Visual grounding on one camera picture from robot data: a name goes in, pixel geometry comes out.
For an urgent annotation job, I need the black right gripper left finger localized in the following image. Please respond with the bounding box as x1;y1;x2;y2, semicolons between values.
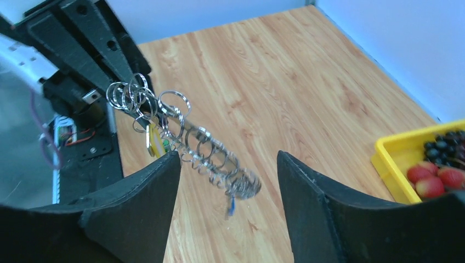
1;151;181;262

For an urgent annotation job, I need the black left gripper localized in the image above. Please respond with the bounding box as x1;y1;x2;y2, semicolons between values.
1;1;151;204

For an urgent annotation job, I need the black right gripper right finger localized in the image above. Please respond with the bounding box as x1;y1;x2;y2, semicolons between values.
277;151;464;262

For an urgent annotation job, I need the yellow key tag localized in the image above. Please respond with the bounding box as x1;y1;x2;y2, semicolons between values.
146;123;167;158

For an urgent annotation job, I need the blue key tag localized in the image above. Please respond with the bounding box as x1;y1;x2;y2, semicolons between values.
226;197;235;218

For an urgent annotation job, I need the green key tag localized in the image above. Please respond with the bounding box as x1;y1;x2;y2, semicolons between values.
163;139;171;152

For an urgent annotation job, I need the yellow plastic bin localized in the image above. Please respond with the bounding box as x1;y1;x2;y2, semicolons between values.
371;119;464;204

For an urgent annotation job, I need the red strawberry bunch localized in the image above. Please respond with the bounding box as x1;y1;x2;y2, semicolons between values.
406;161;464;199

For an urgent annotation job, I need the dark grape bunch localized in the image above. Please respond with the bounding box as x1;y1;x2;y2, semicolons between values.
423;130;464;170

